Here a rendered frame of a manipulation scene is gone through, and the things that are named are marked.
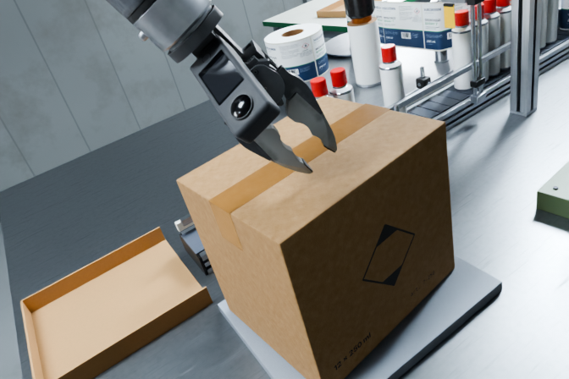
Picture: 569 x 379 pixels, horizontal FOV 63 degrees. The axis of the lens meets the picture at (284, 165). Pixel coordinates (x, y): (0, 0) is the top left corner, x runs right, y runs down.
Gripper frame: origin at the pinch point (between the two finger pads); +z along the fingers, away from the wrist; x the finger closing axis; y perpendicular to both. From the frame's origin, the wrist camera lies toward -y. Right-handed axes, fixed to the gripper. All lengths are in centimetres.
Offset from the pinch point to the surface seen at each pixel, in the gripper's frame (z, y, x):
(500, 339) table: 37.7, -6.0, -0.5
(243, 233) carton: -0.3, -2.5, 12.3
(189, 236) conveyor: 10.7, 32.3, 35.6
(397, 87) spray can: 26, 51, -16
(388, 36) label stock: 37, 102, -29
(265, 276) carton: 5.4, -4.0, 14.4
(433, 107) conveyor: 41, 58, -21
